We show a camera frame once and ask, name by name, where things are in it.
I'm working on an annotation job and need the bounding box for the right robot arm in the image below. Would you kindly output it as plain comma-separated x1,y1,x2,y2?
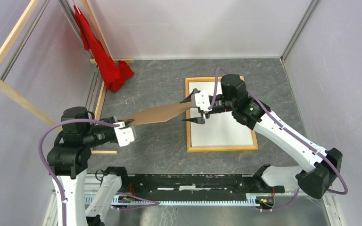
185,74,348,199

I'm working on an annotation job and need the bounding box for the red cloth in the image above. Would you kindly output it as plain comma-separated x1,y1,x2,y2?
74,5,134,92

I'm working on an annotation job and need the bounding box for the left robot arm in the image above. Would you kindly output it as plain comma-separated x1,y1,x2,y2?
39,106,135,226

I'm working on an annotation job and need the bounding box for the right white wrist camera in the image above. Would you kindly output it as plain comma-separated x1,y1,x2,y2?
190,90,211,112

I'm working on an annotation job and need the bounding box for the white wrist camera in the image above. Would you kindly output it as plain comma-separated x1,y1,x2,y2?
190,90,211,112
114,121,136,147

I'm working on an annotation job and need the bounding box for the aluminium rail base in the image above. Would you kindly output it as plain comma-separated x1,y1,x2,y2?
42,174,344,226

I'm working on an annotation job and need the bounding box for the yellow picture frame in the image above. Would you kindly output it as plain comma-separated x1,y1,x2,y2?
185,76,259,153

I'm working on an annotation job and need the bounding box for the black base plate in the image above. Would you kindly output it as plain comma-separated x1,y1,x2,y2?
119,174,285,202

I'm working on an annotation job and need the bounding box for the wooden rack frame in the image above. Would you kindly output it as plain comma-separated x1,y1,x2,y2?
0,0,118,155

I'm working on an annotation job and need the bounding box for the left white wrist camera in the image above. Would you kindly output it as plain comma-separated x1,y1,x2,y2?
114,121,136,147

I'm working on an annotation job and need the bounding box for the brown cardboard backing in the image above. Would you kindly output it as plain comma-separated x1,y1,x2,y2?
122,102,193,125

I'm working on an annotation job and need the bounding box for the building photo print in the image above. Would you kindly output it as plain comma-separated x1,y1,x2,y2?
189,81,254,148

